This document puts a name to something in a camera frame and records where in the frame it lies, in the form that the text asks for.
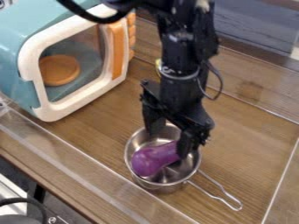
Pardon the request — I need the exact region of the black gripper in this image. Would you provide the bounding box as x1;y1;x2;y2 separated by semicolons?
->
140;76;214;159

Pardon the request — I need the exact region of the purple toy eggplant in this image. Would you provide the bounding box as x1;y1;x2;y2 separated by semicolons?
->
130;141;180;177

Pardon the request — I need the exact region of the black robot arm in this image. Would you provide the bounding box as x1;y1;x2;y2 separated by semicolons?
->
55;0;220;158

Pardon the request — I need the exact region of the yellow toy banana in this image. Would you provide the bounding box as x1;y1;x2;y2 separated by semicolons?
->
154;59;161;78

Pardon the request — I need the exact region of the clear acrylic table barrier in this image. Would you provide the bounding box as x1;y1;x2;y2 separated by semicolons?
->
0;100;197;224

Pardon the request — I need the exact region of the orange microwave turntable plate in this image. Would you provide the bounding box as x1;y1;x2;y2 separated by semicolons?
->
38;54;80;86

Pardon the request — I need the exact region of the teal toy microwave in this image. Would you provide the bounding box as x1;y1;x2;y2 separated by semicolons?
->
0;0;136;122

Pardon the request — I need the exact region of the silver pot with wire handle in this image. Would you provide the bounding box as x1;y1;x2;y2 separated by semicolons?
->
124;124;242;211

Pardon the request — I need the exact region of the black cable bottom left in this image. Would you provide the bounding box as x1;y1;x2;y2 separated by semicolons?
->
0;197;47;224

